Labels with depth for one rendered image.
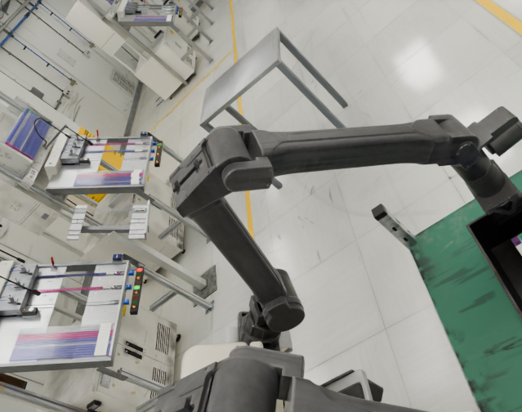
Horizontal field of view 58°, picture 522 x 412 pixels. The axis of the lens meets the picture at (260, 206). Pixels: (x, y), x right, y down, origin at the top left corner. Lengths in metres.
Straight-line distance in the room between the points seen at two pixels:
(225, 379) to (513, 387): 0.67
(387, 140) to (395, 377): 1.63
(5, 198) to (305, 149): 3.43
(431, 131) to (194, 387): 0.54
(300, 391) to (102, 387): 2.60
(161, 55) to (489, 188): 6.27
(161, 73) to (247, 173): 6.45
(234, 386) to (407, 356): 1.88
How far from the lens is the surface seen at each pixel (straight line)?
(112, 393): 3.00
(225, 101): 3.10
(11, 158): 3.85
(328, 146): 0.70
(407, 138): 0.76
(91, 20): 6.94
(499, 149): 0.89
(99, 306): 2.89
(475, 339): 1.04
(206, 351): 0.84
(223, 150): 0.65
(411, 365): 2.24
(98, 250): 4.15
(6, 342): 2.92
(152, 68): 7.04
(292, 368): 0.43
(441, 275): 1.13
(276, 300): 0.89
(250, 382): 0.41
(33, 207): 3.95
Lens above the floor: 1.84
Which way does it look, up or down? 31 degrees down
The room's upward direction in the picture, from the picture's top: 53 degrees counter-clockwise
